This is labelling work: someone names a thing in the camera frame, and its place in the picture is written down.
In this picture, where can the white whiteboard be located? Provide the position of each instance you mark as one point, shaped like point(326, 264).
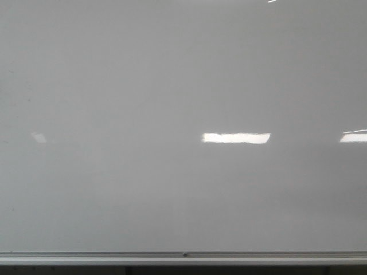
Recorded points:
point(140, 126)

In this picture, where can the aluminium whiteboard tray rail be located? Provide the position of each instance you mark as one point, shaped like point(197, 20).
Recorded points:
point(177, 258)

